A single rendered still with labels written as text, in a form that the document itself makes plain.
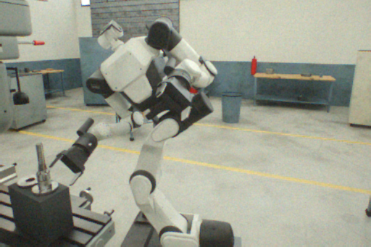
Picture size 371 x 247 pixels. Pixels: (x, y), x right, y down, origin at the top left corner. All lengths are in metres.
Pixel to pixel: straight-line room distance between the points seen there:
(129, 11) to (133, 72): 8.55
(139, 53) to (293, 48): 7.24
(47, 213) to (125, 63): 0.66
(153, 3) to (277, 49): 4.29
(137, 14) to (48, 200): 8.70
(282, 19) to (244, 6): 1.17
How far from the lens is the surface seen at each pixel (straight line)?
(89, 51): 7.36
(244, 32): 8.24
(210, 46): 8.44
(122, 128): 1.32
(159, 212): 1.45
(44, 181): 1.09
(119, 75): 1.18
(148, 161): 1.31
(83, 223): 1.22
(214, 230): 1.48
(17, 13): 1.31
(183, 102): 0.77
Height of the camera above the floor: 1.69
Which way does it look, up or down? 14 degrees down
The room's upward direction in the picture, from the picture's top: straight up
